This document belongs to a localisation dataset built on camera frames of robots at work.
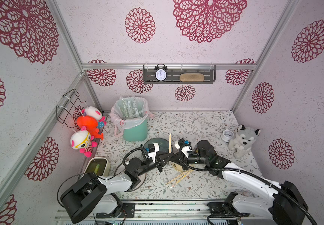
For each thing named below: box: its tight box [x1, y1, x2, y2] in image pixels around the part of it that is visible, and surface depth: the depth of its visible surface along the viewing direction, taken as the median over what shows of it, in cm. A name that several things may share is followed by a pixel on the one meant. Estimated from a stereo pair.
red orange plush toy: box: [76, 115, 104, 141], surface depth 91 cm
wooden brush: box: [179, 73, 205, 83], surface depth 92 cm
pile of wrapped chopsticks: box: [165, 169, 193, 188], surface depth 86 cm
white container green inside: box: [84, 157, 111, 177], surface depth 85 cm
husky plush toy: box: [228, 124, 261, 159], surface depth 85 cm
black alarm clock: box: [154, 63, 168, 82], surface depth 92 cm
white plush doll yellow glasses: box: [70, 125, 98, 158], surface depth 83 cm
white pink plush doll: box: [81, 105, 107, 122], surface depth 96 cm
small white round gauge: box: [220, 128, 235, 143], surface depth 103 cm
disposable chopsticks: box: [168, 133, 172, 154], surface depth 66 cm
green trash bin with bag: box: [109, 96, 155, 142], surface depth 92 cm
